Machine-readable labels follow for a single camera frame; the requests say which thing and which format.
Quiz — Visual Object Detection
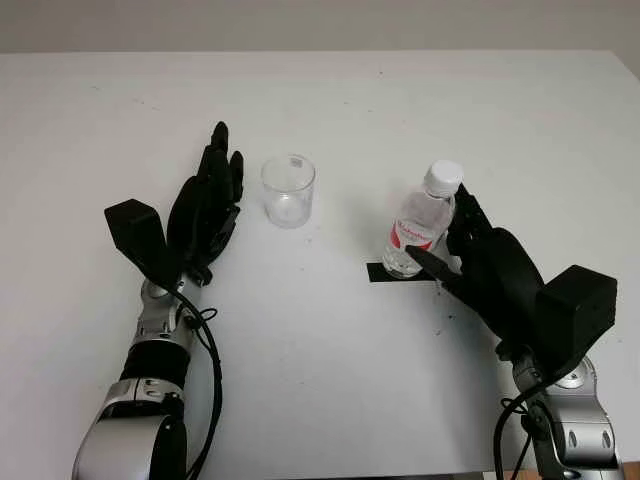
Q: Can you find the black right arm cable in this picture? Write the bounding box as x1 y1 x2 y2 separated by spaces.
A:
493 384 547 480

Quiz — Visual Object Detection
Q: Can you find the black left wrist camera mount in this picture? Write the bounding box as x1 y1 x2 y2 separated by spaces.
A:
103 198 184 292

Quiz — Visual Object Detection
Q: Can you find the clear plastic water bottle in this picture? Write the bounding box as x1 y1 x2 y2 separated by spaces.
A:
382 159 465 280

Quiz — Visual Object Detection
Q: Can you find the black tape rectangle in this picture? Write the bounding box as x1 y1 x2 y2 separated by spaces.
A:
366 260 442 286

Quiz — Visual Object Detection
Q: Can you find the clear glass cup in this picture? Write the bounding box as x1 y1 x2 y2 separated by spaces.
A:
260 154 317 230

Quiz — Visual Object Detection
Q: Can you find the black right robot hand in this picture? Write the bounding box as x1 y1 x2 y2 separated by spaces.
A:
404 182 546 360

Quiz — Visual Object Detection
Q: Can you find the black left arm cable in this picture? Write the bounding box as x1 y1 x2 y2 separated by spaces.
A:
174 287 225 480

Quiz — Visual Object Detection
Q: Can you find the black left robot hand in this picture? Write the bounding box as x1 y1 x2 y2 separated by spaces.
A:
167 120 246 289

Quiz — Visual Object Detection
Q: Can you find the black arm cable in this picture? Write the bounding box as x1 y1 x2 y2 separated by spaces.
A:
174 287 225 480
493 384 547 480

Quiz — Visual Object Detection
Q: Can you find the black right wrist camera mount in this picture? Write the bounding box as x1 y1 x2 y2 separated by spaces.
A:
528 264 619 387

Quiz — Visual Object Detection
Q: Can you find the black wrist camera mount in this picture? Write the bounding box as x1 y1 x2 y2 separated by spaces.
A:
528 264 619 387
103 198 184 292

